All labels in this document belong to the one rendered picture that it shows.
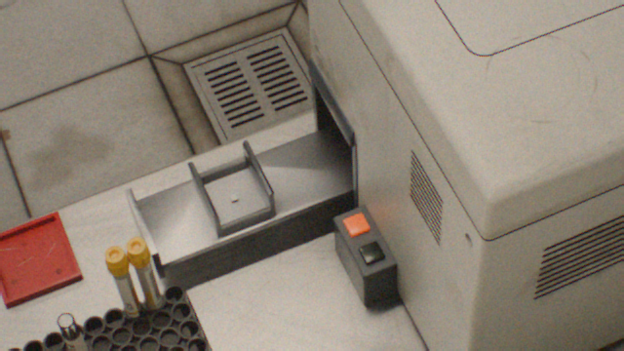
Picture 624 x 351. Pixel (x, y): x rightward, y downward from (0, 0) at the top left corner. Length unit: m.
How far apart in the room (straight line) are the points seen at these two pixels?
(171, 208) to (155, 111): 1.22
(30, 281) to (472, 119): 0.46
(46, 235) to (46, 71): 1.28
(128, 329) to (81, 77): 1.36
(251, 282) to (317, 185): 0.09
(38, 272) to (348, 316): 0.26
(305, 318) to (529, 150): 0.34
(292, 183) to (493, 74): 0.31
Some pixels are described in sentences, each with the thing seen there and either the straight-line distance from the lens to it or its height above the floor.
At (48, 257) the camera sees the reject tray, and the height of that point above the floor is 0.88.
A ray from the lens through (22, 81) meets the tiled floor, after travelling 2.35.
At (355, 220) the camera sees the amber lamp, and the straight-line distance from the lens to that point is 0.99.
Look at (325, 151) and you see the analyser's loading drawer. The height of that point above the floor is 0.91.
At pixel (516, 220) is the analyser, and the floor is 1.14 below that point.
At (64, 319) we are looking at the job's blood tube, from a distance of 0.93.
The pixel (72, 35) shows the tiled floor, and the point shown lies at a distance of 2.39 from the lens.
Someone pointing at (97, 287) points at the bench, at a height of 0.88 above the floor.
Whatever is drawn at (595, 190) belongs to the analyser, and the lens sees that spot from 0.77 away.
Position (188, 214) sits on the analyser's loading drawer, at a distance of 1.02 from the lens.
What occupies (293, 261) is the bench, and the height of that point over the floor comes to 0.88.
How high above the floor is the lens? 1.77
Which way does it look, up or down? 56 degrees down
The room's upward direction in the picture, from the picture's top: 5 degrees counter-clockwise
